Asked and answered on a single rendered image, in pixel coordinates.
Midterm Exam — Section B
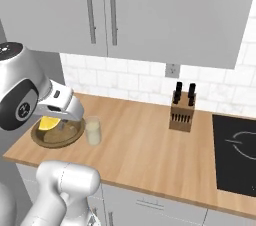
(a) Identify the brown wooden bowl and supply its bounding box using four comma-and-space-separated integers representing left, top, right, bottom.
30, 115, 86, 150

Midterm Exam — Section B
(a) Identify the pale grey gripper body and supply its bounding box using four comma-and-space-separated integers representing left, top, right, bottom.
35, 95, 85, 123

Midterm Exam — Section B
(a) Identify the grey drawer handle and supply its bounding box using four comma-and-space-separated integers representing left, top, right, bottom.
135, 197, 165, 211

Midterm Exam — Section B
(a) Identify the grey wall socket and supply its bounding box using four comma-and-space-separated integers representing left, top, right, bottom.
165, 62, 181, 79

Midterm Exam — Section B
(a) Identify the yellow lemon wedge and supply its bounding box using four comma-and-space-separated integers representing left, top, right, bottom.
38, 115, 62, 132

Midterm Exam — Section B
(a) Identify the black hob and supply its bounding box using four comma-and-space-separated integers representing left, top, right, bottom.
211, 113, 256, 199

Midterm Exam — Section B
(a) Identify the wooden knife block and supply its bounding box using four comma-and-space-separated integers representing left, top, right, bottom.
168, 91, 198, 134

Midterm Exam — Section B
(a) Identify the glass of lemonade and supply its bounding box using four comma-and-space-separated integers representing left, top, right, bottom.
84, 116, 102, 147

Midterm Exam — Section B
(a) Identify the grey base cupboard handle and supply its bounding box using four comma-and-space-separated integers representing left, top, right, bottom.
107, 211, 115, 226

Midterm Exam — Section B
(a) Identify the grey drawer front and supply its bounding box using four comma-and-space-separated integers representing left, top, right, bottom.
101, 183, 210, 226
203, 207, 256, 226

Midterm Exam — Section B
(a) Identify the grey wall cupboard door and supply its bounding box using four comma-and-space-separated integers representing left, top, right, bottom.
101, 0, 256, 70
0, 0, 109, 58

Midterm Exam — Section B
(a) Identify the grey bar door handle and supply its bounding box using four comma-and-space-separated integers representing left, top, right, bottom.
108, 0, 119, 47
83, 0, 98, 45

